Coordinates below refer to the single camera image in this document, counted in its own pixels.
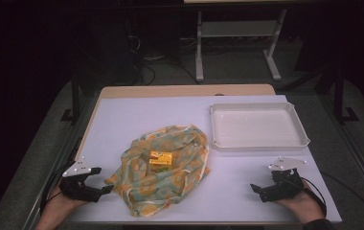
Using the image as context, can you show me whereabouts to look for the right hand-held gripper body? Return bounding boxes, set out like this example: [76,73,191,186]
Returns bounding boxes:
[260,155,308,203]

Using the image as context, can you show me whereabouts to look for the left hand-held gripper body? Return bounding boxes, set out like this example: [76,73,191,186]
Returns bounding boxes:
[58,156,102,203]

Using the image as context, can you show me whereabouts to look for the orange green patterned cloth bag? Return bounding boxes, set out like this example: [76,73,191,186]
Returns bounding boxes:
[104,124,211,219]

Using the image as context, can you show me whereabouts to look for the yellow box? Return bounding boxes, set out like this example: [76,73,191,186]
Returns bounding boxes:
[148,150,173,167]

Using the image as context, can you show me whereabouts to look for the person's left hand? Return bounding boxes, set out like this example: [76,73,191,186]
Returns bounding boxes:
[46,186,89,214]

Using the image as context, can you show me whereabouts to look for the person's right hand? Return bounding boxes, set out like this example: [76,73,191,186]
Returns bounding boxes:
[274,179,327,225]

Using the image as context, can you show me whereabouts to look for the white table mat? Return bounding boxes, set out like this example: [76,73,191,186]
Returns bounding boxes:
[64,94,343,223]

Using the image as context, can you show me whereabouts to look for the white plastic tray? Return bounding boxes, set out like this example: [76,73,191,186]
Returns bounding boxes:
[209,102,311,152]

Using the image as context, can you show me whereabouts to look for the black metal stand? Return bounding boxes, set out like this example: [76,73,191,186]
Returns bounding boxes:
[59,71,82,127]
[331,61,360,127]

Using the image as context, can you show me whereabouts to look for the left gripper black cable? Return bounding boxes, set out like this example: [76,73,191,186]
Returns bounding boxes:
[38,137,83,215]

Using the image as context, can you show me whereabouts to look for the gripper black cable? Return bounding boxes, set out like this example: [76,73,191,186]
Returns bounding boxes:
[299,176,329,219]
[38,137,83,215]

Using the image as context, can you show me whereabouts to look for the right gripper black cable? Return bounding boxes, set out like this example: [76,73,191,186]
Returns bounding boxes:
[299,176,329,219]

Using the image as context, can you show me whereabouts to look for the black cable on floor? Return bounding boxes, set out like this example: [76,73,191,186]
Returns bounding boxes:
[319,172,364,226]

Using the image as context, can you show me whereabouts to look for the black floor cables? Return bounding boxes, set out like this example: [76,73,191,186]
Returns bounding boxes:
[126,33,200,86]

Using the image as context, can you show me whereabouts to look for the white metal desk frame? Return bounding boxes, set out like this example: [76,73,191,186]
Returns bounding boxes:
[194,9,289,83]

